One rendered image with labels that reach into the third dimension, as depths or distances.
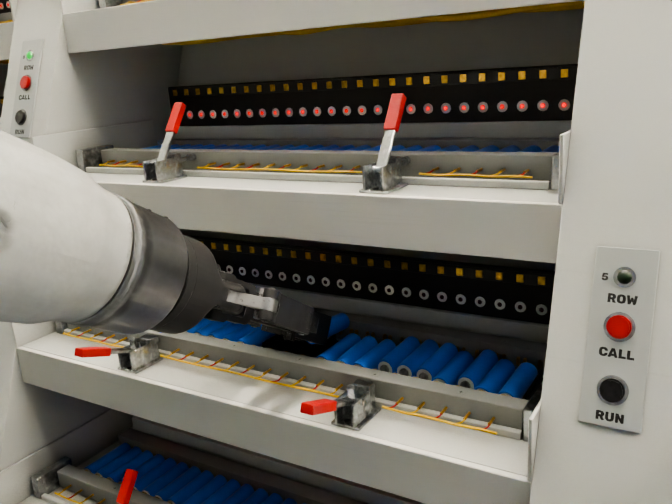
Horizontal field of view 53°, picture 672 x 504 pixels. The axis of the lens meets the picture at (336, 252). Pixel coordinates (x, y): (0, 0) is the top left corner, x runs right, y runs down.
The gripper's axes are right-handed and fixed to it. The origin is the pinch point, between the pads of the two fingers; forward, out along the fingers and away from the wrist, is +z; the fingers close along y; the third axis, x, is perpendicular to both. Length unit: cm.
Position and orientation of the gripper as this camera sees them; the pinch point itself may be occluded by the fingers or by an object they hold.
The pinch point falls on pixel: (297, 323)
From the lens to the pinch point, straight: 66.5
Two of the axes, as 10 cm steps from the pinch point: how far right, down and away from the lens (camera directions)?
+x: -2.1, 9.6, -1.8
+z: 4.9, 2.6, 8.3
